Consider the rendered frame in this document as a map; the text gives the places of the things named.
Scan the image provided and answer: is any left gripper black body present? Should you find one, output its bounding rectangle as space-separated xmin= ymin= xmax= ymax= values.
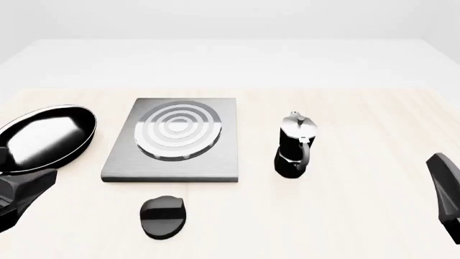
xmin=0 ymin=175 xmax=17 ymax=214

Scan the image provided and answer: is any black frying pan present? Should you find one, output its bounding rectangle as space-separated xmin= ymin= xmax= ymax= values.
xmin=0 ymin=104 xmax=99 ymax=174

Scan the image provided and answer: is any flat grey stove plate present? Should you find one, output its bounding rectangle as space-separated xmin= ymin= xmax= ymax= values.
xmin=101 ymin=97 xmax=240 ymax=183

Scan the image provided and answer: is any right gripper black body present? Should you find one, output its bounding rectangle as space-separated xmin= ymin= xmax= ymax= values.
xmin=441 ymin=215 xmax=460 ymax=245

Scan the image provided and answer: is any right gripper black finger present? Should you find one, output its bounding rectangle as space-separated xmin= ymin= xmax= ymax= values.
xmin=425 ymin=152 xmax=460 ymax=222

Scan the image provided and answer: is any black and silver moka pot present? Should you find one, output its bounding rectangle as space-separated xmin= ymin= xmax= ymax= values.
xmin=274 ymin=110 xmax=321 ymax=179

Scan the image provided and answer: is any round black stove knob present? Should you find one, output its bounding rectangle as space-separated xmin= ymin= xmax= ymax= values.
xmin=139 ymin=195 xmax=188 ymax=241

